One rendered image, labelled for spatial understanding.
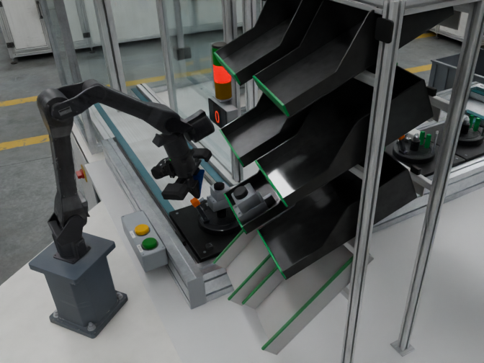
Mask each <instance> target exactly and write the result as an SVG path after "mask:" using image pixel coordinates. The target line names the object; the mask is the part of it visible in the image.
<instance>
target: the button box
mask: <svg viewBox="0 0 484 363"><path fill-rule="evenodd" d="M121 221H122V226H123V230H124V232H125V235H126V236H127V239H128V240H129V242H130V245H131V246H132V248H133V250H134V252H135V254H136V256H137V258H138V260H139V262H140V264H141V266H142V268H143V270H144V272H148V271H150V270H153V269H156V268H159V267H161V266H164V265H167V264H168V263H169V262H168V257H167V253H166V247H165V245H164V244H163V242H162V241H161V239H160V238H159V236H158V234H157V232H156V231H155V229H154V228H153V226H152V225H151V223H150V221H149V219H148V218H147V216H146V215H145V213H144V212H143V210H139V211H137V212H133V213H130V214H127V215H123V216H121ZM140 224H145V225H147V226H148V227H149V231H148V232H147V233H146V234H144V235H137V234H136V233H135V227H136V226H137V225H140ZM146 238H155V239H156V240H157V245H156V247H155V248H152V249H145V248H143V244H142V242H143V240H145V239H146Z"/></svg>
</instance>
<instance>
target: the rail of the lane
mask: <svg viewBox="0 0 484 363"><path fill-rule="evenodd" d="M101 142H102V146H103V147H102V148H103V152H104V157H105V161H106V164H107V165H108V167H109V169H110V171H111V172H112V174H113V176H114V178H115V179H116V181H117V183H118V184H119V186H120V188H121V190H122V191H123V193H124V195H125V196H126V198H127V200H128V202H129V203H130V205H131V207H132V209H133V210H134V212H137V211H139V210H143V212H144V213H145V215H146V216H147V218H148V219H149V221H150V223H151V225H152V226H153V228H154V229H155V231H156V232H157V234H158V236H159V238H160V239H161V241H162V242H163V244H164V245H165V247H166V253H167V257H168V262H169V263H168V264H167V265H166V268H167V269H168V271H169V273H170V275H171V276H172V278H173V280H174V281H175V283H176V285H177V287H178V288H179V290H180V292H181V293H182V295H183V297H184V299H185V300H186V302H187V304H188V306H189V307H190V309H194V308H196V307H199V306H201V305H204V304H205V303H207V301H206V295H205V283H204V276H203V274H202V272H201V271H200V269H199V268H198V266H197V265H196V264H195V262H194V260H193V259H192V257H191V256H190V255H189V253H188V251H187V250H186V249H185V246H186V241H185V239H184V237H183V236H182V235H181V233H180V232H179V230H175V232H174V230H173V229H172V227H171V226H170V225H169V223H168V221H167V220H166V218H165V217H164V215H163V213H162V212H161V211H160V209H159V208H158V206H157V204H156V203H155V202H154V200H153V198H152V197H151V196H150V194H149V193H148V191H147V189H146V188H145V187H144V185H143V183H142V182H141V180H140V179H139V178H138V176H137V174H136V173H135V172H134V170H133V168H132V167H131V165H130V164H129V163H128V161H127V159H126V158H125V156H124V155H123V153H122V151H121V150H120V149H119V147H118V146H117V144H116V142H115V141H114V140H113V138H108V140H106V139H105V140H101Z"/></svg>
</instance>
